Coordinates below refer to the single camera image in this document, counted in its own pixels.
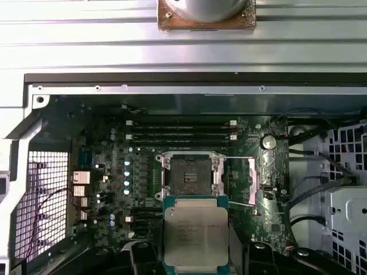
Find silver disk cage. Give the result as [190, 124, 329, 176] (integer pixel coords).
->
[321, 123, 367, 275]

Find black RAM slot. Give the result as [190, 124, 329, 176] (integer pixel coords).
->
[125, 133, 238, 141]
[125, 139, 238, 147]
[134, 215, 165, 224]
[125, 120, 238, 127]
[125, 126, 238, 133]
[131, 206, 165, 216]

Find silver green CPU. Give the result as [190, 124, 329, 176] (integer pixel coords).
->
[162, 195, 230, 274]

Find blue port block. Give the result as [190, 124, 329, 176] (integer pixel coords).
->
[77, 146, 95, 168]

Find black PC case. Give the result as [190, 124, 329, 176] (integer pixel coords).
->
[0, 73, 367, 275]

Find black cable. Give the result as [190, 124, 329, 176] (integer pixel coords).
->
[288, 147, 361, 184]
[286, 213, 327, 254]

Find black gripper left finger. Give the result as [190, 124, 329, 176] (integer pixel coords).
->
[71, 229, 165, 275]

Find green motherboard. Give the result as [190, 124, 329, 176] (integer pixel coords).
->
[68, 113, 290, 258]

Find CPU socket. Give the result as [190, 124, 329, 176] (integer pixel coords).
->
[154, 151, 228, 201]

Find silver coin battery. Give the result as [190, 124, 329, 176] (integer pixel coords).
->
[259, 134, 278, 150]

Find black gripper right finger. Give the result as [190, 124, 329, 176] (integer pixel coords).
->
[228, 227, 330, 275]

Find red black twisted wire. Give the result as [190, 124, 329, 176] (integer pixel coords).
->
[30, 187, 75, 258]

